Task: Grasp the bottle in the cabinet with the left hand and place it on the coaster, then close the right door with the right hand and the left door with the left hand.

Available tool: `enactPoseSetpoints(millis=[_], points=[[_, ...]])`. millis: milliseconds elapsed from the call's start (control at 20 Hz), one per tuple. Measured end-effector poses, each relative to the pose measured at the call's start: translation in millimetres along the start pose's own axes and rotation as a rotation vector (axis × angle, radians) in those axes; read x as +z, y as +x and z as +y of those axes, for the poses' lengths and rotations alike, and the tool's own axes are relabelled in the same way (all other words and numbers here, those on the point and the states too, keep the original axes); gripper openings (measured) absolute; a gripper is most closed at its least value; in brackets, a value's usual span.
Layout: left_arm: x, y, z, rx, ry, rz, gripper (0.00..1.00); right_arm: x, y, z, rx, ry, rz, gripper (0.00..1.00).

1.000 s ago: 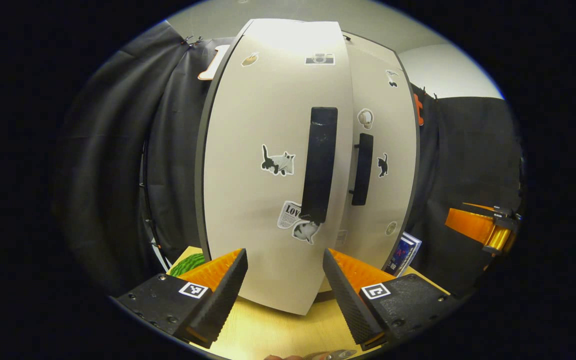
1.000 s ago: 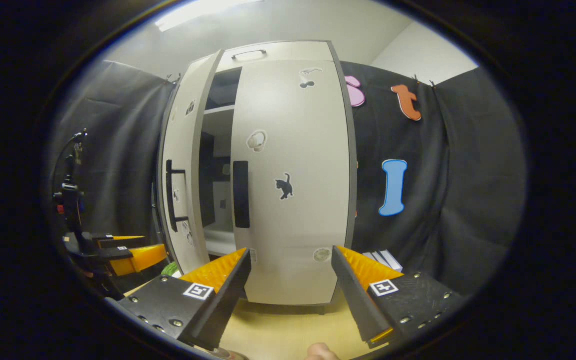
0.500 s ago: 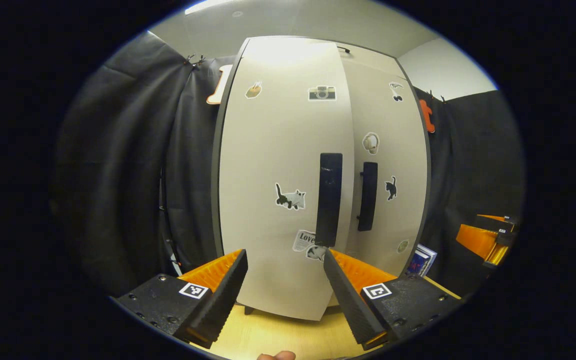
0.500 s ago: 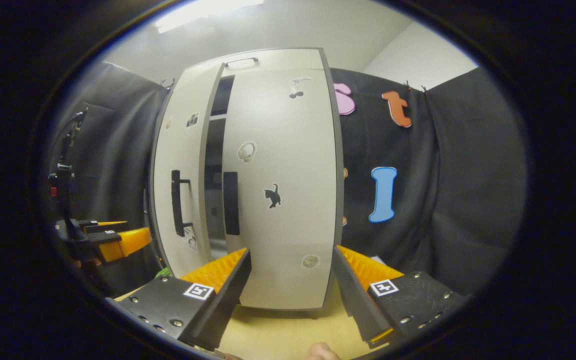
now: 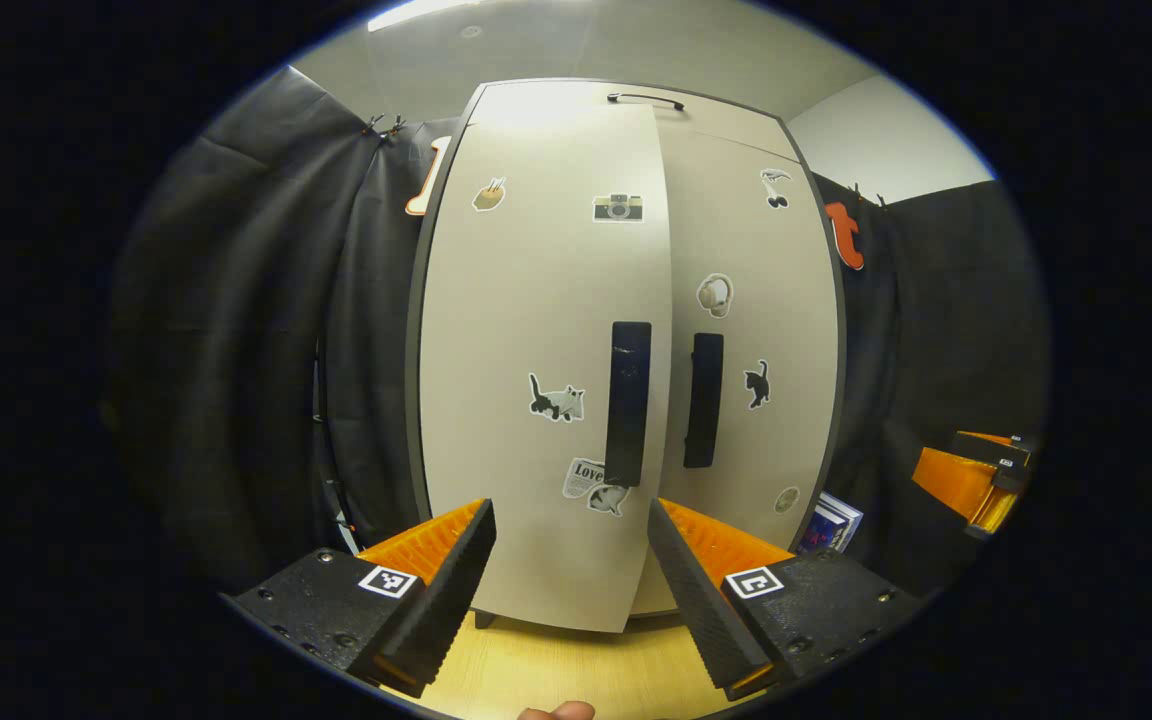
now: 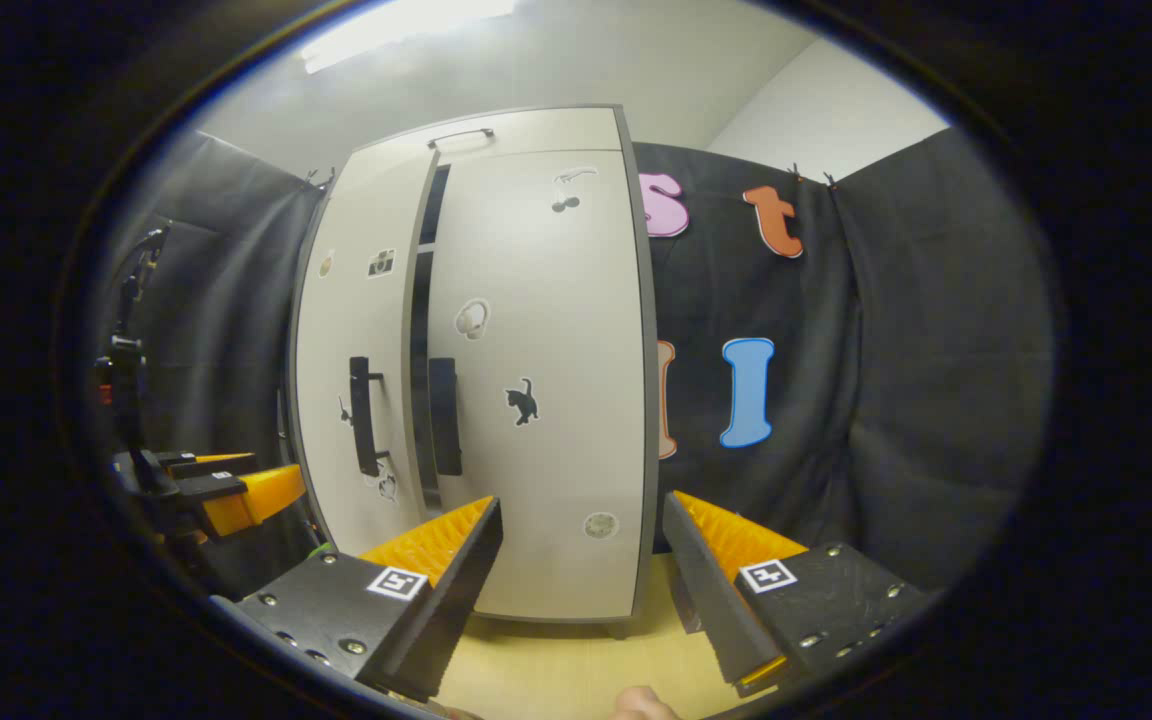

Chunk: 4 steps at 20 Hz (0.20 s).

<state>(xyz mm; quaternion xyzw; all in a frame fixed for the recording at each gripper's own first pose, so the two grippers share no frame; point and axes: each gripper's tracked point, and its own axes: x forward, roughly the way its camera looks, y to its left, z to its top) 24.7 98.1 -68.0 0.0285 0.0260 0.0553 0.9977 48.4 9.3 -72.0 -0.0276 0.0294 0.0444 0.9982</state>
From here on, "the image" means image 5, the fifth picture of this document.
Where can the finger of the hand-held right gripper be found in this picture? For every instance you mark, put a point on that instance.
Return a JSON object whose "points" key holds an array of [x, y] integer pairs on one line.
{"points": [[981, 448], [1008, 482]]}

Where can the grey book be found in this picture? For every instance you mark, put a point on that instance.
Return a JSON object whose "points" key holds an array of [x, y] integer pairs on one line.
{"points": [[844, 515]]}

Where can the white cabinet door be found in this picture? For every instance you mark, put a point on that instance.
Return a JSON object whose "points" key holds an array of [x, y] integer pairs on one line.
{"points": [[536, 300], [766, 250]]}

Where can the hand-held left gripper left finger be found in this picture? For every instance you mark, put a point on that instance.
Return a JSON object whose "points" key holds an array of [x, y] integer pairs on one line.
{"points": [[446, 595]]}

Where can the dark blue book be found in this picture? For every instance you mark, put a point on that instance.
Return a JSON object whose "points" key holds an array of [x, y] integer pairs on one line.
{"points": [[818, 530]]}

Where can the white cabinet drawer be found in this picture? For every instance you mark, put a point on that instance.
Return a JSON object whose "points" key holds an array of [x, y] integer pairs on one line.
{"points": [[726, 125]]}

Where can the white and grey cabinet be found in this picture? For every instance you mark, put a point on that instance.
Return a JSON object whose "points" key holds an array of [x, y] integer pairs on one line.
{"points": [[485, 620]]}

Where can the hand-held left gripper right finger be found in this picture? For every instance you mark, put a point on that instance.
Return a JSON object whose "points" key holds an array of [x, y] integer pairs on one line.
{"points": [[691, 595]]}

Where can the light blue book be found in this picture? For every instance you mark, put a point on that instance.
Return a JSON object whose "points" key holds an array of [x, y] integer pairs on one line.
{"points": [[855, 510]]}

